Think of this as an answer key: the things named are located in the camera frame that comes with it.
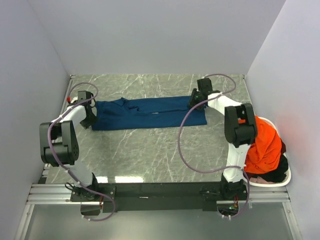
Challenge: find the pink garment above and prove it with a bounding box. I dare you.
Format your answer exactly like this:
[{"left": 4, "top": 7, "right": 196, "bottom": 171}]
[{"left": 249, "top": 176, "right": 276, "bottom": 185}]

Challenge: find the black t shirt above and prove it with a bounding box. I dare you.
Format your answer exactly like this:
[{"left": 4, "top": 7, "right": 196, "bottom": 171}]
[{"left": 259, "top": 141, "right": 289, "bottom": 183}]

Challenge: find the blue t shirt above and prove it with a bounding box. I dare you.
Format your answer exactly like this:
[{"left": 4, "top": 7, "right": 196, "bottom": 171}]
[{"left": 91, "top": 94, "right": 208, "bottom": 132}]

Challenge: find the orange t shirt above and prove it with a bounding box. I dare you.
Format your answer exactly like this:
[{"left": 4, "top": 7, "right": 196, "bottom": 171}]
[{"left": 244, "top": 116, "right": 282, "bottom": 174}]

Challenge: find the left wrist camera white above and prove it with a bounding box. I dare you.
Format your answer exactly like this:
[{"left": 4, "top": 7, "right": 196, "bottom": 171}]
[{"left": 66, "top": 96, "right": 77, "bottom": 104}]

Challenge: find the aluminium frame rail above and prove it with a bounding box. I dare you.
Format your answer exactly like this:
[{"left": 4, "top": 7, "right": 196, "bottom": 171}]
[{"left": 14, "top": 74, "right": 76, "bottom": 240}]

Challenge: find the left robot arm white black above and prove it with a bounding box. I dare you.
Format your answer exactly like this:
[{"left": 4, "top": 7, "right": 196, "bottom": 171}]
[{"left": 39, "top": 90, "right": 100, "bottom": 201}]

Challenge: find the white laundry basket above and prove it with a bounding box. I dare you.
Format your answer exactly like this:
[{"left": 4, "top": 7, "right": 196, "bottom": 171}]
[{"left": 246, "top": 116, "right": 293, "bottom": 188}]

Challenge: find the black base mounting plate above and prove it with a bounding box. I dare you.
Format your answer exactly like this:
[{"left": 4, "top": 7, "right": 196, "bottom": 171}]
[{"left": 70, "top": 181, "right": 248, "bottom": 213}]

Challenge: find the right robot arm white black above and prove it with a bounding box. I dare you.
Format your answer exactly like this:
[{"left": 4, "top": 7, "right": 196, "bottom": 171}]
[{"left": 188, "top": 77, "right": 258, "bottom": 200}]

